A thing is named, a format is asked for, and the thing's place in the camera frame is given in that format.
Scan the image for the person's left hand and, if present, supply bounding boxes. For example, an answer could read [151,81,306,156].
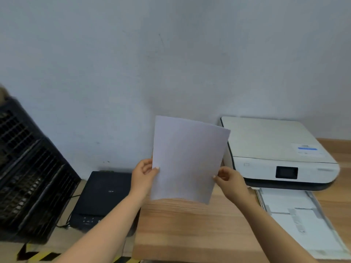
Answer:
[129,158,161,200]

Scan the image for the person's right hand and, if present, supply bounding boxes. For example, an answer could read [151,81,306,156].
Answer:
[212,166,252,207]

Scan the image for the white paper sheets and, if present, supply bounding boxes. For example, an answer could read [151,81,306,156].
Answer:
[150,115,231,205]

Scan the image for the white printer tray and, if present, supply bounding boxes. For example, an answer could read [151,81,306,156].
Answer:
[255,187,351,260]

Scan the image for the person's right forearm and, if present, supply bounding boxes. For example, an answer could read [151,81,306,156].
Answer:
[237,198,320,263]

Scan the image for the person's left forearm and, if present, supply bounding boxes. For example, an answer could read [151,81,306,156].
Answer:
[54,188,150,263]

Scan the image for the white printer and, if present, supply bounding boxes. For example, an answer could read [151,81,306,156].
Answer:
[220,116,340,191]

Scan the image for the black flatbed scanner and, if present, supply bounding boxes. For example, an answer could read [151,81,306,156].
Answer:
[70,170,140,237]

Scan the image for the black plastic crate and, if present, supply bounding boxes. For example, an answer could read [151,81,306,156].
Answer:
[0,95,82,244]

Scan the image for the yellow black hazard tape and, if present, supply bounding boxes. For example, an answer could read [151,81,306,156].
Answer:
[16,243,141,263]

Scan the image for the black cable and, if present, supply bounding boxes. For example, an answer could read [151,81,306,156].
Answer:
[56,194,82,229]

